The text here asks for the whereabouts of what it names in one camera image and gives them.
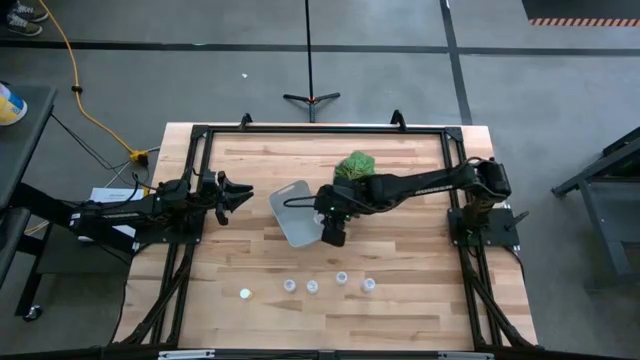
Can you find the person's shoe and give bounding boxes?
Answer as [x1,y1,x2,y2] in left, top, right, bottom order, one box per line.
[6,12,44,38]
[12,0,50,23]

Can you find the white plastic basket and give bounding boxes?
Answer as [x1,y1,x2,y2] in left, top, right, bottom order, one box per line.
[268,179,327,250]

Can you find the black side table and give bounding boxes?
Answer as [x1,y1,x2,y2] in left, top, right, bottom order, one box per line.
[0,83,76,324]

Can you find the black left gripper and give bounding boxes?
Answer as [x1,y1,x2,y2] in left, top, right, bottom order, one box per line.
[199,168,255,213]

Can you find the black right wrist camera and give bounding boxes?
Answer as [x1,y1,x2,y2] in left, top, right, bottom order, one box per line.
[321,218,348,248]

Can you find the yellow extension cable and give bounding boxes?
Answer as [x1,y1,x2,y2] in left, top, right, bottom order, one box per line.
[37,0,151,166]

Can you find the white paper sheet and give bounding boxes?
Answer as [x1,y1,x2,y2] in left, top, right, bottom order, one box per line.
[89,186,147,205]

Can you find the yellow and blue container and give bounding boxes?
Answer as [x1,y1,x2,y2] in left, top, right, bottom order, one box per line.
[0,82,29,127]

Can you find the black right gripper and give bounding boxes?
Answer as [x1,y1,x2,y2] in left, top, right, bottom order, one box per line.
[283,183,362,222]

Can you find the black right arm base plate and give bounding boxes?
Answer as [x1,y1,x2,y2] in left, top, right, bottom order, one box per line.
[447,206,522,248]

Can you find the black mat with orange stripes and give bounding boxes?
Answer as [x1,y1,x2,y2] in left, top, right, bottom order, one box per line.
[521,0,640,28]

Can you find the black tripod stand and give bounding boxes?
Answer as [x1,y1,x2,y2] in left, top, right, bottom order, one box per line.
[282,0,342,124]

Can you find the black aluminium table frame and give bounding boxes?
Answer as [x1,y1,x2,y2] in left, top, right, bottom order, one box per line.
[113,110,540,360]

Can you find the black metal cart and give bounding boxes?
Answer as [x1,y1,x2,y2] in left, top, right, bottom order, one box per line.
[551,126,640,294]

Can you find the succulent plant in white pot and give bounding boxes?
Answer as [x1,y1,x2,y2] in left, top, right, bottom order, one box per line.
[333,150,377,182]

